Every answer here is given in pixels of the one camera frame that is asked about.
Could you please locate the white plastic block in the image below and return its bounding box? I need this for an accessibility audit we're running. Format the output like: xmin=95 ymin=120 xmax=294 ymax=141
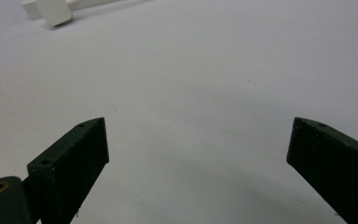
xmin=35 ymin=0 xmax=74 ymax=27

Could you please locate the white flat bar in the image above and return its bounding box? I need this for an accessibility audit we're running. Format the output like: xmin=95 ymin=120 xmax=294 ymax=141
xmin=21 ymin=0 xmax=122 ymax=21

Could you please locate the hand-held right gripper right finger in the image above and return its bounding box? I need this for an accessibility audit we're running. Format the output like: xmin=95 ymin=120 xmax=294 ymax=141
xmin=286 ymin=117 xmax=358 ymax=224

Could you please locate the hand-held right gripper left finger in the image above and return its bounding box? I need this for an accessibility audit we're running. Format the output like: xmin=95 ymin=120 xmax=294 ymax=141
xmin=26 ymin=117 xmax=110 ymax=224

